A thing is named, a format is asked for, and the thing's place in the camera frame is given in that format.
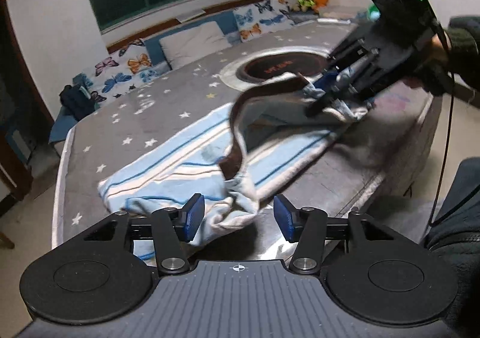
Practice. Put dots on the grey star table cover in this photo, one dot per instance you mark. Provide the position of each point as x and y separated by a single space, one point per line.
383 154

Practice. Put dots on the orange plush toy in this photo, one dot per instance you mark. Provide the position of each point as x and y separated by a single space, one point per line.
319 4

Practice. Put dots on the book on window ledge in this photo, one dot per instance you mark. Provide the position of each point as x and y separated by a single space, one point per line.
186 17

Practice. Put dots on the left butterfly cushion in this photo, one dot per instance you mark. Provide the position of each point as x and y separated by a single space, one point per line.
120 73

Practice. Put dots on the black round induction cooktop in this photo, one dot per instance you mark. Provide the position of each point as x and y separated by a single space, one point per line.
266 67

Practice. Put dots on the butterfly cushion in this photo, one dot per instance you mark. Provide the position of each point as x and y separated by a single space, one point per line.
120 73
257 19

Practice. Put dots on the dark backpack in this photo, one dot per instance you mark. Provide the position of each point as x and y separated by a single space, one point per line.
77 102

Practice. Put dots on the blue striped shirt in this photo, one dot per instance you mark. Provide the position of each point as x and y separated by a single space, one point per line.
235 157

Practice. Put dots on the white remote control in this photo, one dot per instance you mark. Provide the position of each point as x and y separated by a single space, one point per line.
332 21

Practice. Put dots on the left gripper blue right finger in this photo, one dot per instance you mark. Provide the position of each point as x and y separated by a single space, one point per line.
307 228

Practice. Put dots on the grey pillow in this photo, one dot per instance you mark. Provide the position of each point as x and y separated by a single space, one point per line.
191 45

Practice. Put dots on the person right hand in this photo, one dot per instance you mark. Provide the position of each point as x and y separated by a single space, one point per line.
437 60

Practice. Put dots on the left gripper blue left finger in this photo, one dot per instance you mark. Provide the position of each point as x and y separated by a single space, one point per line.
170 227

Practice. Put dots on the right butterfly cushion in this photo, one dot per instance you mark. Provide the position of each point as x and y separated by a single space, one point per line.
257 19

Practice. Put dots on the teddy bear yellow vest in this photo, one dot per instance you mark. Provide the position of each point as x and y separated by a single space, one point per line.
303 6

